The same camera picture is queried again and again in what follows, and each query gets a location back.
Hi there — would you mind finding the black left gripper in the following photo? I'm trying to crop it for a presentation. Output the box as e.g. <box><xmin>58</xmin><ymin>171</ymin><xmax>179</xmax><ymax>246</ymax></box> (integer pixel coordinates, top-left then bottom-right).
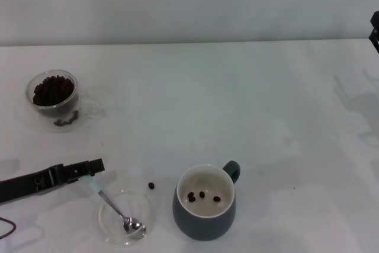
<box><xmin>0</xmin><ymin>158</ymin><xmax>106</xmax><ymax>205</ymax></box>

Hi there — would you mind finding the double-walled glass cup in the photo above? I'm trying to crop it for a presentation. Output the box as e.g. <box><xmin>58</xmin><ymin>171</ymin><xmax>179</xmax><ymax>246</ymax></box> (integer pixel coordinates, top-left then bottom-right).
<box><xmin>24</xmin><ymin>70</ymin><xmax>107</xmax><ymax>133</ymax></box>

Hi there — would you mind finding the blue-handled metal spoon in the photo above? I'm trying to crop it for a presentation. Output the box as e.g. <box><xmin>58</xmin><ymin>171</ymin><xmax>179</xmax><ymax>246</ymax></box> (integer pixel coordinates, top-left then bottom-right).
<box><xmin>83</xmin><ymin>175</ymin><xmax>144</xmax><ymax>234</ymax></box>

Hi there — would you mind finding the clear glass saucer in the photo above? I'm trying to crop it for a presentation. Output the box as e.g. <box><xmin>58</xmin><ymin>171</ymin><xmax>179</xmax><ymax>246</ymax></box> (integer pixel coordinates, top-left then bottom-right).
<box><xmin>97</xmin><ymin>188</ymin><xmax>150</xmax><ymax>246</ymax></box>

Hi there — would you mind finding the dark grey ceramic mug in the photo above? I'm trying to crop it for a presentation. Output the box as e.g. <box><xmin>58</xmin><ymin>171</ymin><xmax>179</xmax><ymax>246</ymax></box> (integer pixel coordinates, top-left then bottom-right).
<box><xmin>172</xmin><ymin>160</ymin><xmax>242</xmax><ymax>242</ymax></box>

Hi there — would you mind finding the coffee bean pile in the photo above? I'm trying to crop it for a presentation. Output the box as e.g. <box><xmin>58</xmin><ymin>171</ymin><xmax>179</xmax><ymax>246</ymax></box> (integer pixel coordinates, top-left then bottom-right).
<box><xmin>32</xmin><ymin>75</ymin><xmax>75</xmax><ymax>107</ymax></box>

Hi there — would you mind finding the dark red cable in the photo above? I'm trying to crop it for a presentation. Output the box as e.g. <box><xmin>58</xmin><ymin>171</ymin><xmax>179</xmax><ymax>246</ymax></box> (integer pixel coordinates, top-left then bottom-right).
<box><xmin>0</xmin><ymin>216</ymin><xmax>17</xmax><ymax>239</ymax></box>

